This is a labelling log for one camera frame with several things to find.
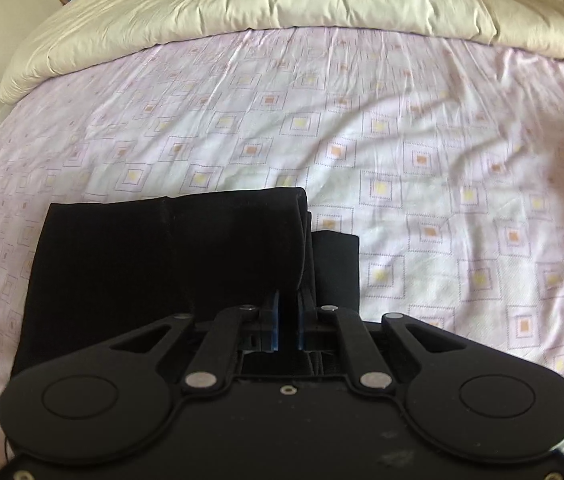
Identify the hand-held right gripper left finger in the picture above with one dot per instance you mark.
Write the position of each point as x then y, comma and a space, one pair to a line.
275, 327

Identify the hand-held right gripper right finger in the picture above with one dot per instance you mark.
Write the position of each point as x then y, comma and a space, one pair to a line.
301, 327

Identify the black pants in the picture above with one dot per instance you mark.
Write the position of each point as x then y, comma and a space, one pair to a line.
162, 260

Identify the pink patterned bed sheet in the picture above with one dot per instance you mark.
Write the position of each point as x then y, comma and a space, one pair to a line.
412, 185

